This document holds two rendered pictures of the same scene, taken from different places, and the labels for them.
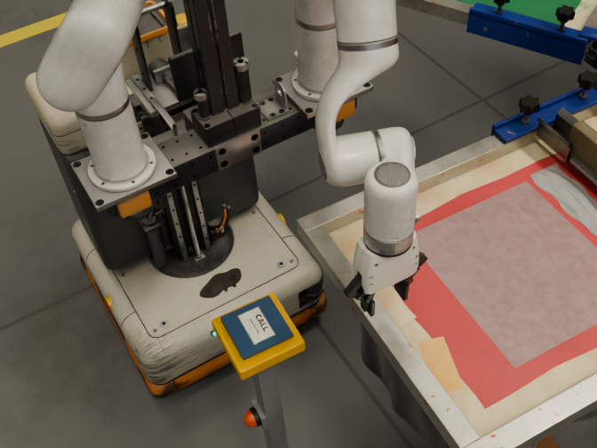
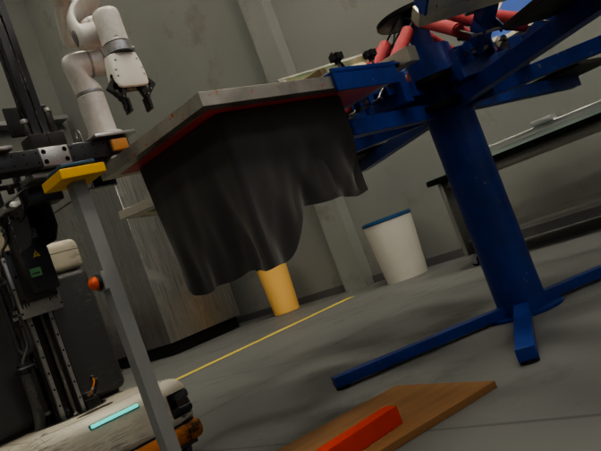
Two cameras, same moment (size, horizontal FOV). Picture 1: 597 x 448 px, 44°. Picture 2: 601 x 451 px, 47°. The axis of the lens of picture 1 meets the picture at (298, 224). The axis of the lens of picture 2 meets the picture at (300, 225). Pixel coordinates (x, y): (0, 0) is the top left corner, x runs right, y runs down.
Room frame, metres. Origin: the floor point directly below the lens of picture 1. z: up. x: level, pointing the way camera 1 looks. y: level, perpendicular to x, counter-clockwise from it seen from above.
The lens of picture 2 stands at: (-1.17, 0.18, 0.53)
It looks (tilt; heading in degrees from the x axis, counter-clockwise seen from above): 2 degrees up; 341
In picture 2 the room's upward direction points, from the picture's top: 20 degrees counter-clockwise
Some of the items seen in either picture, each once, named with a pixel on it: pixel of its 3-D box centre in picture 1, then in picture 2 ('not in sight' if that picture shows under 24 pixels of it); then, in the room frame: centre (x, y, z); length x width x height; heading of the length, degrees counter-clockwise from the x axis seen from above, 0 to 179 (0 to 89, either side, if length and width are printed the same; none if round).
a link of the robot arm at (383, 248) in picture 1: (392, 228); (120, 49); (0.72, -0.14, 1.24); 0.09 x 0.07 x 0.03; 114
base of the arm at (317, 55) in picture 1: (317, 46); (96, 119); (1.23, -0.07, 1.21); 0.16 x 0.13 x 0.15; 28
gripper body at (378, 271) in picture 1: (386, 255); (125, 70); (0.72, -0.13, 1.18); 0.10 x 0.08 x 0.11; 114
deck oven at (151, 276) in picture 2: not in sight; (148, 260); (7.48, -0.73, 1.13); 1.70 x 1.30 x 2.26; 28
